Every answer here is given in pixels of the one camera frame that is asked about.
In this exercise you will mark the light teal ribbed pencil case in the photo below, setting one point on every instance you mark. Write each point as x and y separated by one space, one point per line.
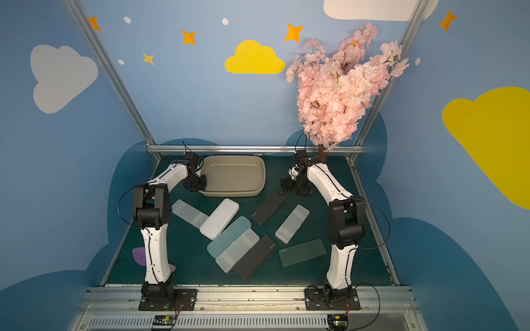
228 236

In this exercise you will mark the pink cherry blossom tree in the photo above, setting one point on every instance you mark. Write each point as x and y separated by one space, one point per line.
335 92

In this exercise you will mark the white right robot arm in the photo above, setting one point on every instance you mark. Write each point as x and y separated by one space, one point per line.
346 218

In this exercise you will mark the left controller board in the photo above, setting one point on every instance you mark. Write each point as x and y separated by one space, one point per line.
163 322

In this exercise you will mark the frosted clear wide pencil case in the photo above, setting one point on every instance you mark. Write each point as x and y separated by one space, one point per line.
237 250

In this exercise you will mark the frosted clear slim pencil case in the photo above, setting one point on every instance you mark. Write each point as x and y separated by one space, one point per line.
189 214

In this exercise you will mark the left aluminium frame post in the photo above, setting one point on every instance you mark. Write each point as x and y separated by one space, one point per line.
83 23

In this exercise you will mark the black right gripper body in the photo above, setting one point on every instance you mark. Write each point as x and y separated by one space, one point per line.
293 187

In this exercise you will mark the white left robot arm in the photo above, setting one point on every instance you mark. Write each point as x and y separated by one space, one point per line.
152 210

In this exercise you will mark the beige storage box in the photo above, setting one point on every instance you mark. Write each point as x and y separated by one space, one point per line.
233 176

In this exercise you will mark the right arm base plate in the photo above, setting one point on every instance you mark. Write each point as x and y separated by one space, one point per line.
322 299

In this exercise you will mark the dark grey pencil case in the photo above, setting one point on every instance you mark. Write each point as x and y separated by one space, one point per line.
268 208
254 257

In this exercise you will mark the right controller board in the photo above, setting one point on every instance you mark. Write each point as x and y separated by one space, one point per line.
337 322

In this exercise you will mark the green translucent pencil case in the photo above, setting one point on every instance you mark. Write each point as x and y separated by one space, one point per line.
302 252

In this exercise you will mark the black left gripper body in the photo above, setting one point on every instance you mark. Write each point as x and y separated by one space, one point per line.
197 182

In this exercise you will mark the aluminium front rail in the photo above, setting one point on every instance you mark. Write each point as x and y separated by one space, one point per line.
249 307

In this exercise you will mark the white rounded pencil case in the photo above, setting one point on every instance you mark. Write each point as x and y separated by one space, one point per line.
219 219

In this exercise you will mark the controller board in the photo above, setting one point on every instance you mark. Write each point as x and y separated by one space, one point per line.
337 322
163 322

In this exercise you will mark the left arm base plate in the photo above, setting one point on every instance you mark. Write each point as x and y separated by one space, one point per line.
179 299

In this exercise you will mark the purple toy shovel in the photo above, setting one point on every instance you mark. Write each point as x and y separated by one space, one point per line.
139 256

